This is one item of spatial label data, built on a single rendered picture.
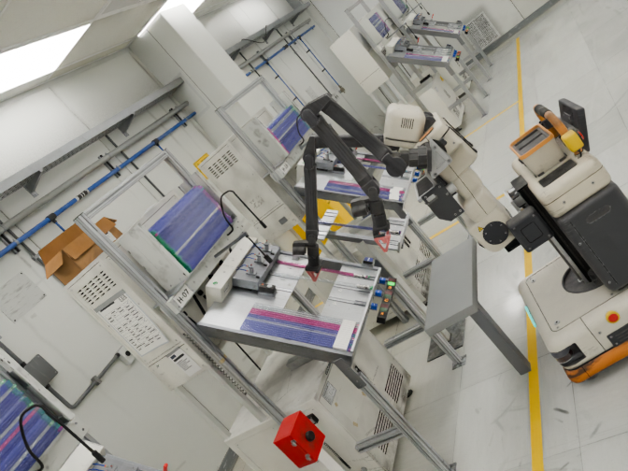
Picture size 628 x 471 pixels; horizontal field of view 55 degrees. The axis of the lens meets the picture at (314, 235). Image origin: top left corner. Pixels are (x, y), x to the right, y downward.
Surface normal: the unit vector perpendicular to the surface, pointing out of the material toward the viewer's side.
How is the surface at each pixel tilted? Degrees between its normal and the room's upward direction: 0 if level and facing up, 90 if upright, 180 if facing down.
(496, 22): 90
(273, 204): 90
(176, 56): 90
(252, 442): 90
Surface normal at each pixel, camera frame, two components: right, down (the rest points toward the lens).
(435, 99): -0.27, 0.49
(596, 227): -0.10, 0.36
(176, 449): 0.71, -0.48
